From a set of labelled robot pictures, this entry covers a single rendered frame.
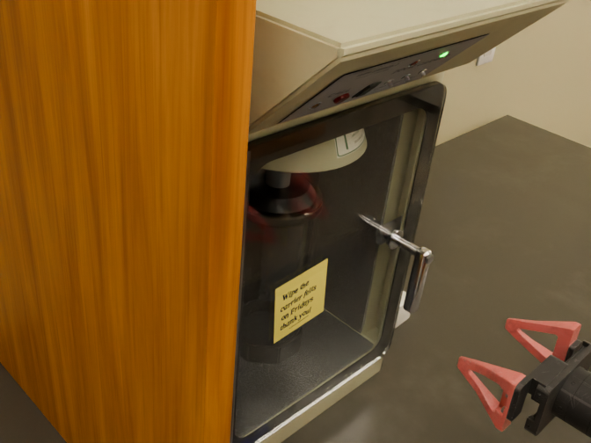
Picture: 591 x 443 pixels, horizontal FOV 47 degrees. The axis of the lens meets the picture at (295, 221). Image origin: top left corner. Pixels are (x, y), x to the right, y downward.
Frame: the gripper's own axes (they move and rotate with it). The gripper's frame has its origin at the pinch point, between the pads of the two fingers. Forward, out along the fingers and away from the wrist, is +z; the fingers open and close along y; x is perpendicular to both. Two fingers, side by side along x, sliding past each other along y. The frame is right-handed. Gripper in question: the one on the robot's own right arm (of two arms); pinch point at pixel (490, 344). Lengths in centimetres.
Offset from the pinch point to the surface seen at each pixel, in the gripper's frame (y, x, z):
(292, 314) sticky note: 16.3, -3.8, 14.9
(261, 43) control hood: 25.8, -35.7, 10.3
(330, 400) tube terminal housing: 5.7, 17.9, 17.0
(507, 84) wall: -111, 12, 61
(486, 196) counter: -64, 20, 36
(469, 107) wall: -93, 15, 61
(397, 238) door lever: -0.1, -6.9, 14.3
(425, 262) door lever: 0.1, -5.9, 9.9
